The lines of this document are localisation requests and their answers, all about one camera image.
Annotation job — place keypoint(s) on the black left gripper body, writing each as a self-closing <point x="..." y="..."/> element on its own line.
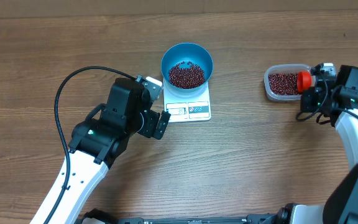
<point x="150" y="124"/>

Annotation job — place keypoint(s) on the red adzuki beans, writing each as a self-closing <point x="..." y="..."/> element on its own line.
<point x="283" y="83"/>

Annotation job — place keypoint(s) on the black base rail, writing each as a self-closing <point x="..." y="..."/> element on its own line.
<point x="98" y="216"/>

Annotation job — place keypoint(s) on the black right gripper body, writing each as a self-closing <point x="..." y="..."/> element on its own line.
<point x="311" y="102"/>

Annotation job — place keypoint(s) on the white digital kitchen scale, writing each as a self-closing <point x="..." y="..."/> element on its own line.
<point x="187" y="106"/>

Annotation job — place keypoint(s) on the red beans in bowl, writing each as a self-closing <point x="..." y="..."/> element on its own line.
<point x="186" y="75"/>

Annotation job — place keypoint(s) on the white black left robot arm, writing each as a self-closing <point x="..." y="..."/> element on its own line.
<point x="97" y="142"/>

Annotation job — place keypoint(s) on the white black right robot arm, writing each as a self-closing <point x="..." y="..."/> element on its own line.
<point x="333" y="95"/>

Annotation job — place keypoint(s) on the orange measuring scoop blue handle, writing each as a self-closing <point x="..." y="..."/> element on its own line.
<point x="303" y="81"/>

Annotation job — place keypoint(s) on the teal blue bowl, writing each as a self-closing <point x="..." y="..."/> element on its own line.
<point x="187" y="52"/>

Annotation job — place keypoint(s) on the clear plastic container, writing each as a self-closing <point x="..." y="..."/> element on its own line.
<point x="284" y="68"/>

